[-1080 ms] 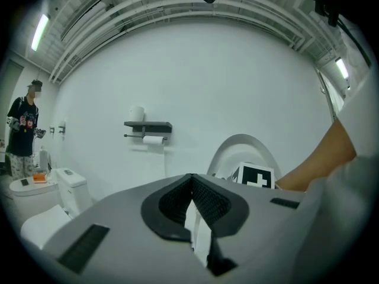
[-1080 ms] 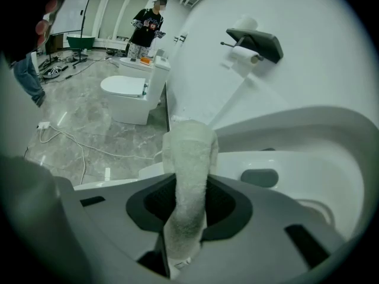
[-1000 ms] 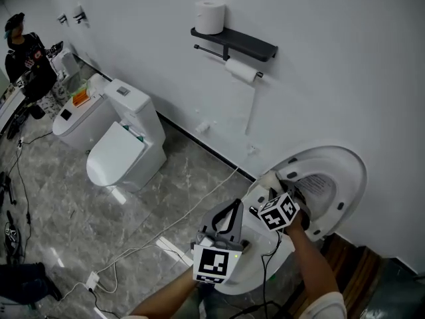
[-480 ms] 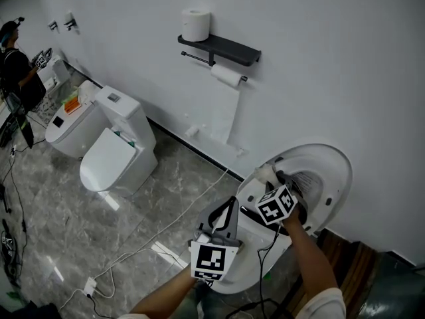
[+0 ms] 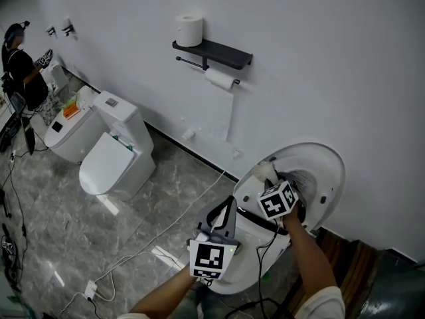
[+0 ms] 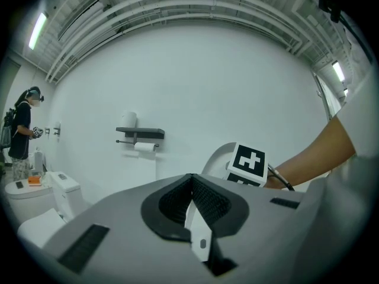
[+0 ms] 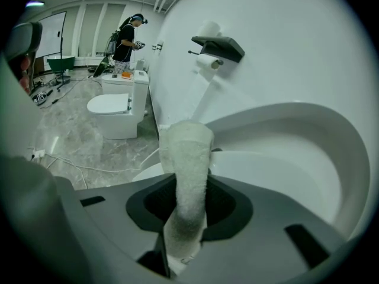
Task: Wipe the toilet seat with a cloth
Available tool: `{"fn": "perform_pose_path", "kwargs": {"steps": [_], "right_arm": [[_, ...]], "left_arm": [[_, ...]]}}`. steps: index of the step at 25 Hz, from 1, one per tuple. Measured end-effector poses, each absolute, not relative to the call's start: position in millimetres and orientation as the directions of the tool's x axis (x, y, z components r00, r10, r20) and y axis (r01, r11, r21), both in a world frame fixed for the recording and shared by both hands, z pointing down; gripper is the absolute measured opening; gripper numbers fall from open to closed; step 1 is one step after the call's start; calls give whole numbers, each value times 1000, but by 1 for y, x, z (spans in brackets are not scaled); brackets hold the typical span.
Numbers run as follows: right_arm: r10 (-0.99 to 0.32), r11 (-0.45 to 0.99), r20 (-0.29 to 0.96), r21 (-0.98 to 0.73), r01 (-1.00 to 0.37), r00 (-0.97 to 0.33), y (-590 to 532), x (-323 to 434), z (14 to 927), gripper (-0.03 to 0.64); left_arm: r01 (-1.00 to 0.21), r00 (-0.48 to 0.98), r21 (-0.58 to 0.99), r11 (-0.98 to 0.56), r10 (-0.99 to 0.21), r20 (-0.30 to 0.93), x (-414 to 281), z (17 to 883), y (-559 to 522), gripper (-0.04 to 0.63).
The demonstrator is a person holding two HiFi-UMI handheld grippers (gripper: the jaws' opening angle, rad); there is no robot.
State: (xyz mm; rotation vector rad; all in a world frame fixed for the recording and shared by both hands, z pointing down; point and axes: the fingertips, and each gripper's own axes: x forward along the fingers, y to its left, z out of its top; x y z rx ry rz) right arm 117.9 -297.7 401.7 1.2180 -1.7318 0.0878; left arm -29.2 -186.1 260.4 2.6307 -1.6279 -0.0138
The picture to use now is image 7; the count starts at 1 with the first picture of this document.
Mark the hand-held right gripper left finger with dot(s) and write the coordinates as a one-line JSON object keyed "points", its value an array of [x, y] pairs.
{"points": [[103, 206]]}

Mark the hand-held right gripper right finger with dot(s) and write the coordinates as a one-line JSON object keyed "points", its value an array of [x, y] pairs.
{"points": [[266, 217]]}

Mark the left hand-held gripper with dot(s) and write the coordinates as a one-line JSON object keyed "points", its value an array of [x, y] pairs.
{"points": [[22, 38]]}

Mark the white toilet seat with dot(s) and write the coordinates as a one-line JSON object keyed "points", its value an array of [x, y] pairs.
{"points": [[266, 170]]}

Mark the white fluffy cloth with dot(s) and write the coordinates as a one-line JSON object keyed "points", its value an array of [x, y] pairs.
{"points": [[189, 164]]}

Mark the white toilet lid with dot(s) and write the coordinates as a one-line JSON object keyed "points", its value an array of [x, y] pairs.
{"points": [[296, 120]]}

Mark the hanging toilet paper roll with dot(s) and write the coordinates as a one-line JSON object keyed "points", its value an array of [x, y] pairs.
{"points": [[205, 61]]}

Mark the black toilet paper holder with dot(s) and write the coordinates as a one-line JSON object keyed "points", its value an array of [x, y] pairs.
{"points": [[225, 44]]}

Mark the upright toilet paper roll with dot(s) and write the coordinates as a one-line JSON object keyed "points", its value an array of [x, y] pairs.
{"points": [[209, 28]]}

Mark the person's left hand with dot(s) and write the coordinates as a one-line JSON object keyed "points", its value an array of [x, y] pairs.
{"points": [[26, 72]]}

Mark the white projection screen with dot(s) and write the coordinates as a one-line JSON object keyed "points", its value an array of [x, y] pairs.
{"points": [[51, 35]]}

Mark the ceiling light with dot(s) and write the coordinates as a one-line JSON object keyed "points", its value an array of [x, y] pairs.
{"points": [[35, 4]]}

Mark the green tub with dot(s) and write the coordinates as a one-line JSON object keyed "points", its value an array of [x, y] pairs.
{"points": [[60, 62]]}

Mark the black floor stand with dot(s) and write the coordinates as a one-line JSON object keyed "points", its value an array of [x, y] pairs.
{"points": [[62, 78]]}

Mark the black and white headset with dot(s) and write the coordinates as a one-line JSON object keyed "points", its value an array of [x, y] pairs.
{"points": [[41, 97]]}

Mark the white power strip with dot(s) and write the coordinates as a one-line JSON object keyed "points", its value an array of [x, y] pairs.
{"points": [[37, 154]]}

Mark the orange box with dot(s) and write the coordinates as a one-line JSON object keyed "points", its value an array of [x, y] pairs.
{"points": [[126, 75]]}

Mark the small black wall holder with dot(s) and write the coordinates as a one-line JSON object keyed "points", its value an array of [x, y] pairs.
{"points": [[159, 46]]}

